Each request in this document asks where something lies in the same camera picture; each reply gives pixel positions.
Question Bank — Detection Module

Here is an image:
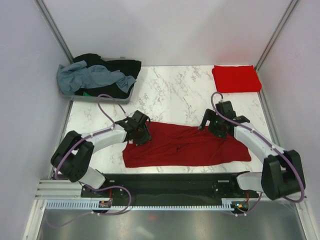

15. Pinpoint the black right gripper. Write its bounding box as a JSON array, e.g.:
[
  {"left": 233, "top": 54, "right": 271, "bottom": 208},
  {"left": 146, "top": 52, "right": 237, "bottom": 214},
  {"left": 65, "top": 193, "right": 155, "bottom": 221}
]
[{"left": 198, "top": 108, "right": 228, "bottom": 139}]

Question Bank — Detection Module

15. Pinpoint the dark red t shirt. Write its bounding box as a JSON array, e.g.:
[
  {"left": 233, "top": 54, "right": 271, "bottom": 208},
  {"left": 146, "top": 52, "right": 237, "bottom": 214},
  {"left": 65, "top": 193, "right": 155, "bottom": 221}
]
[{"left": 122, "top": 122, "right": 252, "bottom": 168}]

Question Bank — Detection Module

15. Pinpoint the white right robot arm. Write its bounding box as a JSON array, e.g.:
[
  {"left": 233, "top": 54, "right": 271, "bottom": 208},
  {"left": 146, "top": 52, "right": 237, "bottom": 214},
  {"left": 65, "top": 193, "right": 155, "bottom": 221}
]
[{"left": 198, "top": 101, "right": 306, "bottom": 203}]

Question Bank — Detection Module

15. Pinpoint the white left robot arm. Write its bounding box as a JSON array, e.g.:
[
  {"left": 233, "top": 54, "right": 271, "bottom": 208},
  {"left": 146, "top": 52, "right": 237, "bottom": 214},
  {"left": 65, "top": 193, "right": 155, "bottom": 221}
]
[{"left": 50, "top": 110, "right": 152, "bottom": 197}]

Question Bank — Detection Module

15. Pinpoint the grey plastic laundry bin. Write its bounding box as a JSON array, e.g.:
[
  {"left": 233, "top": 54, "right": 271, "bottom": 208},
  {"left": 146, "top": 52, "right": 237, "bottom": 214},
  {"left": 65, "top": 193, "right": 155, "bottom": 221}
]
[{"left": 58, "top": 53, "right": 142, "bottom": 104}]

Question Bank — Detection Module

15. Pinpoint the folded bright red t shirt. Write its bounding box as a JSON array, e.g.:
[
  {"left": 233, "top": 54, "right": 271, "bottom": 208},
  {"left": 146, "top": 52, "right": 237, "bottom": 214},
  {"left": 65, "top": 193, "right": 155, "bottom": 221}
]
[{"left": 212, "top": 65, "right": 262, "bottom": 94}]

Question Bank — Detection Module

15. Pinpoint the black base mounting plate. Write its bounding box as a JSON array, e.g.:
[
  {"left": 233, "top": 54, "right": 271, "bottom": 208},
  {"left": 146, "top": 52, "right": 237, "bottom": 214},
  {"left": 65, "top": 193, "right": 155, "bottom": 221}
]
[{"left": 81, "top": 173, "right": 259, "bottom": 205}]

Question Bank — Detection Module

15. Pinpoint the black t shirt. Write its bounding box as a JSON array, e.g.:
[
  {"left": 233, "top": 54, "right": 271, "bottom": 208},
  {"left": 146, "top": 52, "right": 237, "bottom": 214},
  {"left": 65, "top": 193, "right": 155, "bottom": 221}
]
[{"left": 72, "top": 52, "right": 142, "bottom": 99}]

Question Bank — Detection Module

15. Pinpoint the blue grey t shirt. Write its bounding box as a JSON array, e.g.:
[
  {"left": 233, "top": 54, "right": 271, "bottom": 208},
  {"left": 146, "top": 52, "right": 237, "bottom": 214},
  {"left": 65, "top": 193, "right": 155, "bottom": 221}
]
[{"left": 56, "top": 60, "right": 136, "bottom": 95}]

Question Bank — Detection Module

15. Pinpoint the white slotted cable duct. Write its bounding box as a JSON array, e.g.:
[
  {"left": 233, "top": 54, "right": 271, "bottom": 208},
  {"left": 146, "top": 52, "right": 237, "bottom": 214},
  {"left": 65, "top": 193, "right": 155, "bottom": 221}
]
[{"left": 45, "top": 199, "right": 249, "bottom": 211}]

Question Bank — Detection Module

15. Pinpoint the aluminium frame rail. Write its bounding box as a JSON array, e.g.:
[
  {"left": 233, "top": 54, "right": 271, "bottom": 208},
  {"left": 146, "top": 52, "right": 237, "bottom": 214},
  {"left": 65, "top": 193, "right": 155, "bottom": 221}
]
[{"left": 35, "top": 180, "right": 82, "bottom": 200}]

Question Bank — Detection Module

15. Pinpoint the right corner aluminium post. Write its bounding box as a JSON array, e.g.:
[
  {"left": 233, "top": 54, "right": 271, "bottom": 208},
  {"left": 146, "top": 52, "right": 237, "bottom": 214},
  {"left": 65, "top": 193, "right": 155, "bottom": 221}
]
[{"left": 254, "top": 0, "right": 300, "bottom": 72}]

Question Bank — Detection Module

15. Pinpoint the corner aluminium post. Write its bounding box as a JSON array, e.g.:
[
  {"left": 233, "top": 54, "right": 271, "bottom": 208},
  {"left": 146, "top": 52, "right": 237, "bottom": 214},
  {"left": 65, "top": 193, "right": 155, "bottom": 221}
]
[
  {"left": 35, "top": 0, "right": 73, "bottom": 63},
  {"left": 254, "top": 0, "right": 300, "bottom": 72}
]

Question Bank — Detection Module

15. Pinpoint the left corner aluminium post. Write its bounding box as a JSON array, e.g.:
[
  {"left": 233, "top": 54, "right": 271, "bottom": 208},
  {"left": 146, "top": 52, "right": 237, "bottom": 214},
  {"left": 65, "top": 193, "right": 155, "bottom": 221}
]
[{"left": 35, "top": 0, "right": 73, "bottom": 63}]

